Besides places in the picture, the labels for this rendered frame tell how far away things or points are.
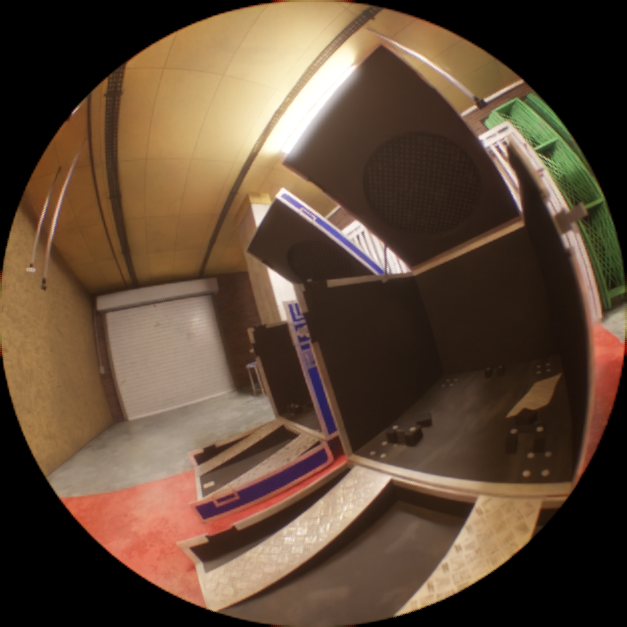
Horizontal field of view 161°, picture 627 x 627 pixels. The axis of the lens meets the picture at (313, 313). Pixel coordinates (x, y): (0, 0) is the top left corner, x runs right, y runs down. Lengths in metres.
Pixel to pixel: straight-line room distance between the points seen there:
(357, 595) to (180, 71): 3.25
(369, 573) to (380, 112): 1.70
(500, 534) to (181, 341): 5.92
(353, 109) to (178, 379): 5.72
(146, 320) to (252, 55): 5.53
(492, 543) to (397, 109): 1.50
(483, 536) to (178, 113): 3.33
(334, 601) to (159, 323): 5.84
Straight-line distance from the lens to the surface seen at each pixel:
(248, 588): 0.86
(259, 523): 0.97
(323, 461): 1.30
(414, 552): 0.80
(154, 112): 2.83
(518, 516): 0.69
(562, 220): 0.54
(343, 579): 0.81
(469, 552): 0.66
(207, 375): 5.85
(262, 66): 2.67
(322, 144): 1.29
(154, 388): 5.83
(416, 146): 1.28
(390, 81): 1.18
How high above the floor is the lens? 0.73
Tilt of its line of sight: 6 degrees up
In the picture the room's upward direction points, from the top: 17 degrees counter-clockwise
